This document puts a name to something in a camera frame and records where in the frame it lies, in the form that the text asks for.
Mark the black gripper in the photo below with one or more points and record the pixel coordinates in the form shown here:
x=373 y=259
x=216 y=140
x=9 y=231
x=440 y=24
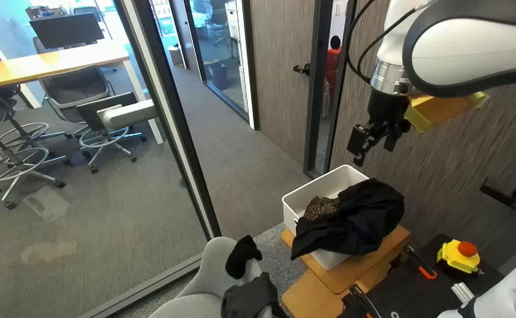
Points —
x=387 y=107

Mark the small black cloth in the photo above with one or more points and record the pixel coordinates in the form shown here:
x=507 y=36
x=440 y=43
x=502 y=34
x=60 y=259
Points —
x=242 y=254

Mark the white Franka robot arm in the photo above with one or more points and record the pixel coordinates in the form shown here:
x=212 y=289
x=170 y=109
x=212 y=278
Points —
x=475 y=54

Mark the white plastic box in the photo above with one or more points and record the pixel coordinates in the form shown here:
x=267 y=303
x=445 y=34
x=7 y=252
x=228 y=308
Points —
x=322 y=183

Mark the large black cloth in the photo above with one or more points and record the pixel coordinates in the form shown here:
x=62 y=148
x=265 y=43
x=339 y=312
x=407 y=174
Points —
x=364 y=218

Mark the brown patterned cloth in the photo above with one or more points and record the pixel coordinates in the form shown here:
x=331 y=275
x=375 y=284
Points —
x=322 y=208

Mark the person in red top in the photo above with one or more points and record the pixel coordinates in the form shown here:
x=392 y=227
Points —
x=332 y=63

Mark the yellow emergency stop button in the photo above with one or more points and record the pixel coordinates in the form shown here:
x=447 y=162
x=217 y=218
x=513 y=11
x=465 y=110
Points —
x=460 y=257

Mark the grey upholstered chair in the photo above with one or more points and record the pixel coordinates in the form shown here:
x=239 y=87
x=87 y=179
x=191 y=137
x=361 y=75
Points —
x=210 y=276

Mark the office chair with white headrest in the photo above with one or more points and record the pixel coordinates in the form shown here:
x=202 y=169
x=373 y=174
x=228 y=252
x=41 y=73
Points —
x=126 y=114

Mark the grey mesh office chair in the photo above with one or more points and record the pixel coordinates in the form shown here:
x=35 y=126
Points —
x=73 y=89

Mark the black computer monitor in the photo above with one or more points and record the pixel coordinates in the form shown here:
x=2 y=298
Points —
x=65 y=29

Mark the wooden desk with white legs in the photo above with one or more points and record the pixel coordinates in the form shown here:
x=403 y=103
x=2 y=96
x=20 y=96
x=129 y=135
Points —
x=51 y=63

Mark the yellow wrist camera mount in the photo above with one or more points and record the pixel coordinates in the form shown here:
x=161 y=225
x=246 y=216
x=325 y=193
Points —
x=440 y=109

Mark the silver aluminium rail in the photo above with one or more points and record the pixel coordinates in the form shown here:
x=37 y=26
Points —
x=461 y=292

